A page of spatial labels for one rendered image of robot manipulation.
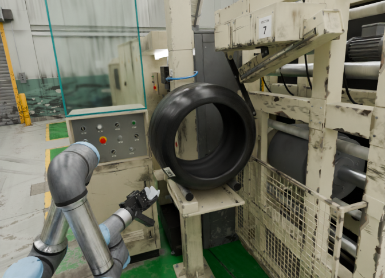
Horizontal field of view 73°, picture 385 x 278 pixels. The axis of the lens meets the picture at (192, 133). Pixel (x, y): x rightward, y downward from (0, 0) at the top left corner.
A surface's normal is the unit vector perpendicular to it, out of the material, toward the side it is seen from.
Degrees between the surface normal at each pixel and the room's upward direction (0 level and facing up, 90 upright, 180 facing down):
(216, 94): 79
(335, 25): 72
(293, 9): 90
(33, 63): 90
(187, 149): 90
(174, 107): 58
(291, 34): 90
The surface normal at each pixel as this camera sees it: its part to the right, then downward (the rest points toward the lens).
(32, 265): -0.04, -0.92
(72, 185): 0.62, -0.20
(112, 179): 0.32, 0.22
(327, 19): 0.29, -0.08
